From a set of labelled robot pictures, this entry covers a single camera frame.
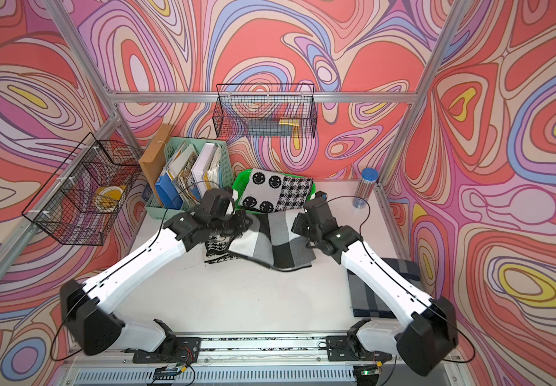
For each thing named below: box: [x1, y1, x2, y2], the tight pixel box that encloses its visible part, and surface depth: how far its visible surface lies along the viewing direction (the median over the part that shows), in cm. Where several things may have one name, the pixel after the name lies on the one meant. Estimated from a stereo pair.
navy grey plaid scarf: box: [347, 269, 404, 318], surface depth 81 cm
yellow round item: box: [94, 184, 127, 213], surface depth 80 cm
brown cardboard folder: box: [138, 123, 172, 208], surface depth 89 cm
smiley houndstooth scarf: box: [239, 168, 315, 214], surface depth 106 cm
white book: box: [191, 141, 222, 198], surface depth 93 cm
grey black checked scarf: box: [228, 209, 317, 271], surface depth 77 cm
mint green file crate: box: [144, 136, 235, 220], surface depth 95 cm
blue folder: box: [155, 171, 184, 210], surface depth 95 cm
